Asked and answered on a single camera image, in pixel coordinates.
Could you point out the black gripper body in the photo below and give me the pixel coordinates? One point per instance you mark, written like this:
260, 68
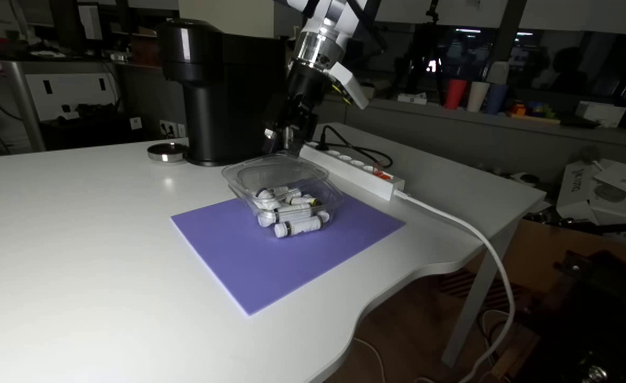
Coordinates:
296, 118

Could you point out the clear plastic box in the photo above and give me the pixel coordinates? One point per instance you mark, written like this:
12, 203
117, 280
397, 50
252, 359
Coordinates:
281, 170

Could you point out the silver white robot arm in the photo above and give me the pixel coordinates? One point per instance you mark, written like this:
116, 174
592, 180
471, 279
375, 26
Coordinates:
319, 65

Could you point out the white cardboard box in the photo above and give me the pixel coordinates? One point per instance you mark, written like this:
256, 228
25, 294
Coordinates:
595, 192

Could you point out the black coffee machine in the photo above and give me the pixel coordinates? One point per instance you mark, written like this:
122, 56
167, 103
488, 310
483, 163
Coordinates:
230, 87

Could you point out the white power strip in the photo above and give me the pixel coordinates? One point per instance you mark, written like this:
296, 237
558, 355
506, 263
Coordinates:
362, 174

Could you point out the white cylinder pile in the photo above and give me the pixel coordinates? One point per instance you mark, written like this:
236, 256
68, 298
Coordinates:
289, 211

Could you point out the red cup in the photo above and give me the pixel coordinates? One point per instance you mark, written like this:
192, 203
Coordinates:
457, 87

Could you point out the white cup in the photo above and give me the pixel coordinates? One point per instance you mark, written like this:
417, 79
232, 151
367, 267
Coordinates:
478, 93

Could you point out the purple paper sheet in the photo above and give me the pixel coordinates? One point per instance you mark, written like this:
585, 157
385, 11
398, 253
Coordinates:
256, 268

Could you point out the blue cup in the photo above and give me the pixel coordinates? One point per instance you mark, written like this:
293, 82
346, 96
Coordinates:
494, 98

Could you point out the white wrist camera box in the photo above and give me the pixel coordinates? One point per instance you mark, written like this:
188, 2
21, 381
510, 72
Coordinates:
347, 80

